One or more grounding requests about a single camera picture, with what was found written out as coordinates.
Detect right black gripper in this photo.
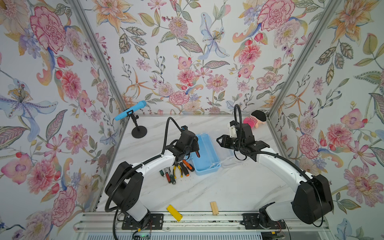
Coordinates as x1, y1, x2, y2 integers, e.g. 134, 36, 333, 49
216, 134, 245, 153

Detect blue plastic tool box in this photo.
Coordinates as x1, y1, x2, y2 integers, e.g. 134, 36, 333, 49
190, 134, 236, 176

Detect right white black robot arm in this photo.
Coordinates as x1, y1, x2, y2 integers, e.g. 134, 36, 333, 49
216, 105, 334, 229

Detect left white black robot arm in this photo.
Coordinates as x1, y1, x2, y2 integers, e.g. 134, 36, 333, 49
105, 117, 200, 223

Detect black orange screwdriver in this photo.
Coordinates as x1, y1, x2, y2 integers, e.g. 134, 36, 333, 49
179, 163, 190, 177

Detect pink plush toy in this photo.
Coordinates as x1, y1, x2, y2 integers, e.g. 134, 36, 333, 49
243, 110, 267, 129

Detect black microphone stand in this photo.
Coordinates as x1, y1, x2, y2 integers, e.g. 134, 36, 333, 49
128, 113, 148, 139

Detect blue microphone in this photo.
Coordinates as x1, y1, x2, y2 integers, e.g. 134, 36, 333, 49
115, 101, 147, 121

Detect wooden block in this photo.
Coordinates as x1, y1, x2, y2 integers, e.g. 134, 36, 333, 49
210, 202, 219, 216

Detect yellow utility knife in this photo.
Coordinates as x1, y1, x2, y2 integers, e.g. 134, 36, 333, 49
167, 205, 183, 222

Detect orange handled screwdriver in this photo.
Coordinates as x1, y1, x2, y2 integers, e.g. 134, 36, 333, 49
183, 160, 195, 172

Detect yellow handled pliers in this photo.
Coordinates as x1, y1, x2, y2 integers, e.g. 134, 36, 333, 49
173, 165, 183, 179

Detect dark red handled screwdriver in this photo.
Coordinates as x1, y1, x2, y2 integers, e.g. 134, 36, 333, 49
169, 171, 176, 185

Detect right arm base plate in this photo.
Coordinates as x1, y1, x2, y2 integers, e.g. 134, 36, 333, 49
240, 213, 287, 230

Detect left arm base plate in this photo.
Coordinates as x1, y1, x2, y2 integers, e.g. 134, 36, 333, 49
122, 213, 164, 230

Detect aluminium front rail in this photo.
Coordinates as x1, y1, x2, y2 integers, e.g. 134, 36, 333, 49
74, 211, 330, 234

